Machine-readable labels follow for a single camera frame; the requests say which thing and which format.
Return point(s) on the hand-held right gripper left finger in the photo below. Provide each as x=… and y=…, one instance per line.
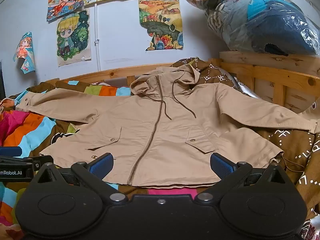
x=102, y=165

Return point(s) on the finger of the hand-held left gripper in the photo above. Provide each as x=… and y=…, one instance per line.
x=10, y=151

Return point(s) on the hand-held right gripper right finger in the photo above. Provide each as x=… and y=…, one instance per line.
x=221, y=166

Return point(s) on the beige hooded jacket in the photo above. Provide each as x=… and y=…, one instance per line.
x=155, y=130

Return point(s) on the clear plastic bag of clothes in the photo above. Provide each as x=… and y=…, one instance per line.
x=262, y=17

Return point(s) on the colourful striped brown printed blanket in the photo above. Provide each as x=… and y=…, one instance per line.
x=30, y=135

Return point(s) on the dark grey panel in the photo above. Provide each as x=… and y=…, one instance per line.
x=2, y=80

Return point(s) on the shiny silver cloth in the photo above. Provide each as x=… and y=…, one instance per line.
x=243, y=86

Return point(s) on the small curled cartoon poster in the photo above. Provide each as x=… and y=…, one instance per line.
x=25, y=52

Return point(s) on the blonde cartoon child poster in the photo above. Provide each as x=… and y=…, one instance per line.
x=72, y=37

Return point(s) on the landscape drawing poster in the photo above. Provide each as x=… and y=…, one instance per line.
x=160, y=22

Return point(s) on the orange-haired girl drawing poster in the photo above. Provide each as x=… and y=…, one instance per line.
x=65, y=1

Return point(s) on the wooden bed frame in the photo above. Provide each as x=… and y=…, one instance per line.
x=262, y=70

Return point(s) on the white wall pipe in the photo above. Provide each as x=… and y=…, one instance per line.
x=97, y=35

